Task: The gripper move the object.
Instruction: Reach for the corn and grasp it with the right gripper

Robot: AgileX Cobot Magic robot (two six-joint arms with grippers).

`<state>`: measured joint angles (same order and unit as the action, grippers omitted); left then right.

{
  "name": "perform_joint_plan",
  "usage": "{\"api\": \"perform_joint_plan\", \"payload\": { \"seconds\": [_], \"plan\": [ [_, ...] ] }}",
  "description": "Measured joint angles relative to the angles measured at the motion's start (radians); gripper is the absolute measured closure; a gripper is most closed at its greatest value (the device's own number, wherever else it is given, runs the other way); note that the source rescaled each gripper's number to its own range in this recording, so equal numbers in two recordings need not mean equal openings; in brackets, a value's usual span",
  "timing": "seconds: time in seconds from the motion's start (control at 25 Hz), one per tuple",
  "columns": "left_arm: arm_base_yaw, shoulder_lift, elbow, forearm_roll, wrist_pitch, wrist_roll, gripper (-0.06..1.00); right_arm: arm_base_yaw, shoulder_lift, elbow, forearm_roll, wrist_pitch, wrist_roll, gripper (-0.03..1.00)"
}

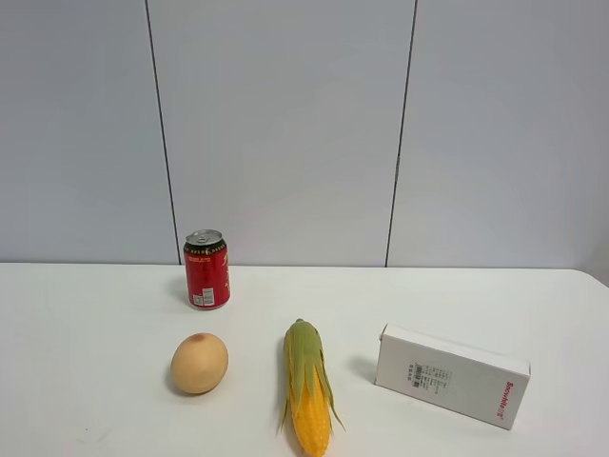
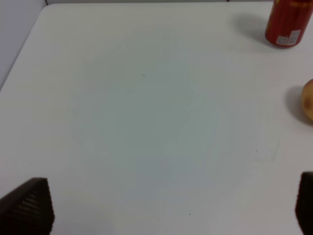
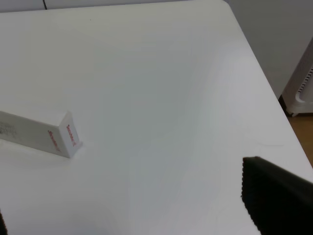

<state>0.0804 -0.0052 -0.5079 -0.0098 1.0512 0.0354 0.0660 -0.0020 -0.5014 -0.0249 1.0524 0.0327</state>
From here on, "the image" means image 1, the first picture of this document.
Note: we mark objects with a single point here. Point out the yellow corn cob green husk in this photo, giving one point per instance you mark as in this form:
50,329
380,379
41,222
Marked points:
309,399

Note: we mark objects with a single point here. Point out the red soda can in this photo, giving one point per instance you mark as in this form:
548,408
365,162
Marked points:
207,269

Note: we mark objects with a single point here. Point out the tan mango fruit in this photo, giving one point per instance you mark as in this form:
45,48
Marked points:
199,363

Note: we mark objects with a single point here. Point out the white cardboard box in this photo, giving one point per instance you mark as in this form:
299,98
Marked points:
476,383

